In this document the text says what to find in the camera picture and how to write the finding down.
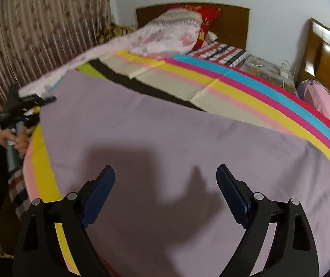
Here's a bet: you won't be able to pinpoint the person's left hand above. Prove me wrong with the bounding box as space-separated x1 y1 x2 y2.
0 125 35 162

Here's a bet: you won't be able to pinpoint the red floral pillow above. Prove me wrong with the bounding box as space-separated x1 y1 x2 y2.
166 4 222 50

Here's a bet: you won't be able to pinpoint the pale pink floral quilt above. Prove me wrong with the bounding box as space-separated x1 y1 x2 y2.
18 20 201 99

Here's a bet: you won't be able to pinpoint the floral striped curtain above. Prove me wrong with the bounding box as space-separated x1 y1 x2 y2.
0 0 111 140

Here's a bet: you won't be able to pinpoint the striped colourful bed sheet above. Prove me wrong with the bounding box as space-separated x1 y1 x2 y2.
22 49 330 277

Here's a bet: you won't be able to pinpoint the brown patterned blanket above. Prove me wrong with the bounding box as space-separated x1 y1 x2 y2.
96 23 137 44

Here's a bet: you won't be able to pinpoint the plaid cloth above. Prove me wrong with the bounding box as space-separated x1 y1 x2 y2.
7 169 33 223
188 42 246 69

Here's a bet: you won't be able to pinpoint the floral covered nightstand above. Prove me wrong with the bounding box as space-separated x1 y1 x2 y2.
238 54 299 97

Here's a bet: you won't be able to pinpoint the floral pink pillow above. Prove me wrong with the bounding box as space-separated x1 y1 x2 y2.
150 9 203 33

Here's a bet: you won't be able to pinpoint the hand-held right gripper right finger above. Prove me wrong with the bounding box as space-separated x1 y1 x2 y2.
215 164 320 277

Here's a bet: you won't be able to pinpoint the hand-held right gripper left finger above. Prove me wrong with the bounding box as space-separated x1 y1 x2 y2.
13 165 116 277

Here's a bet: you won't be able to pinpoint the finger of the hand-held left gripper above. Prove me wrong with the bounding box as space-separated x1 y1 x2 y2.
24 95 57 106
24 112 42 128

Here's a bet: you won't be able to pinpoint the purple pants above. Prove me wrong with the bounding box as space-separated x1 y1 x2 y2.
38 69 330 277

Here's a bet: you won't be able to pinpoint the white power strip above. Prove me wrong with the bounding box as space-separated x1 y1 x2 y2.
280 60 294 79

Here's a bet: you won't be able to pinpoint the glossy brown wooden headboard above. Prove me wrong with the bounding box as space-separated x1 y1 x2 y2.
298 17 330 108

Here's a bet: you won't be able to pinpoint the dark plain wooden headboard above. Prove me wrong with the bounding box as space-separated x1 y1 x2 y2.
135 3 251 50

